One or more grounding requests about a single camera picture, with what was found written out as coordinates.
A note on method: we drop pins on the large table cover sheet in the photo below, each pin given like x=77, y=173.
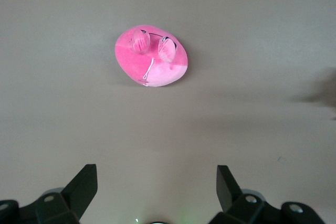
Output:
x=52, y=103

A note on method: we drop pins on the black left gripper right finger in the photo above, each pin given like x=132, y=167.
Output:
x=231, y=195

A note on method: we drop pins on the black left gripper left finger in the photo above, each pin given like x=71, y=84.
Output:
x=76, y=195

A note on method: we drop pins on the round hot pink plush toy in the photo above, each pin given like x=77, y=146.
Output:
x=136, y=61

